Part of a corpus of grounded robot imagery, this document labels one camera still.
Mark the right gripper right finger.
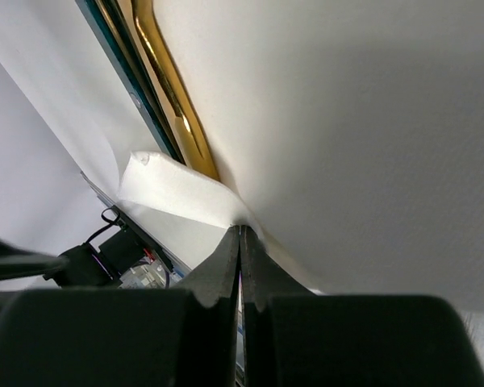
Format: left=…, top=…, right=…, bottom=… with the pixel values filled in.
left=240, top=226, right=484, bottom=386

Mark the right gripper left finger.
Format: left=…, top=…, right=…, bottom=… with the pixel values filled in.
left=0, top=229, right=239, bottom=386

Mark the white paper napkin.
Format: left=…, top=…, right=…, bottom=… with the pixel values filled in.
left=0, top=1, right=484, bottom=311

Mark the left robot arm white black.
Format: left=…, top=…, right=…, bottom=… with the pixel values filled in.
left=0, top=206, right=174, bottom=289

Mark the gold knife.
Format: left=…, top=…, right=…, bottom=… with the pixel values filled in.
left=131, top=0, right=220, bottom=181

